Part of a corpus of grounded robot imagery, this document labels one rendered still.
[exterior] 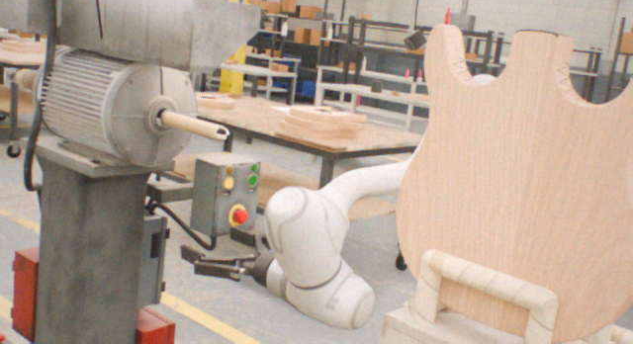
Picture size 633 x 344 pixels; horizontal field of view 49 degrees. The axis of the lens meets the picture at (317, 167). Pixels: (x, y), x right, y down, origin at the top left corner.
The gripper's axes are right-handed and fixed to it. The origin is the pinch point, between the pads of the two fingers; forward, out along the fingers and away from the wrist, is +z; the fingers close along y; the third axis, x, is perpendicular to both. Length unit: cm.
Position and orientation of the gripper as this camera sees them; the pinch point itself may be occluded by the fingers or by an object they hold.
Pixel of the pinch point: (211, 242)
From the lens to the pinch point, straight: 148.6
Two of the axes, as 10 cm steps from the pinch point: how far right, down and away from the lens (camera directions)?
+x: 0.2, -9.5, -3.1
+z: -7.5, -2.2, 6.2
